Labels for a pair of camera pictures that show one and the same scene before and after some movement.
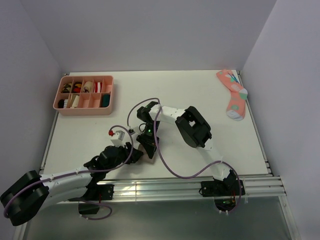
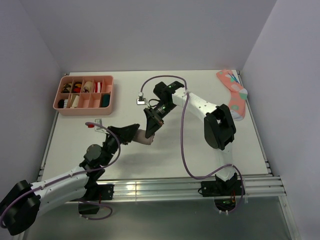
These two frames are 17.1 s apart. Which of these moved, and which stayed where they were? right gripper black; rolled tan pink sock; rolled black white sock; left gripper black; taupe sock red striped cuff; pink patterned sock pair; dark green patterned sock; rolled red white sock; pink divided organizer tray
Moved: left gripper black; taupe sock red striped cuff; right gripper black
Stayed: rolled black white sock; rolled tan pink sock; pink patterned sock pair; rolled red white sock; pink divided organizer tray; dark green patterned sock
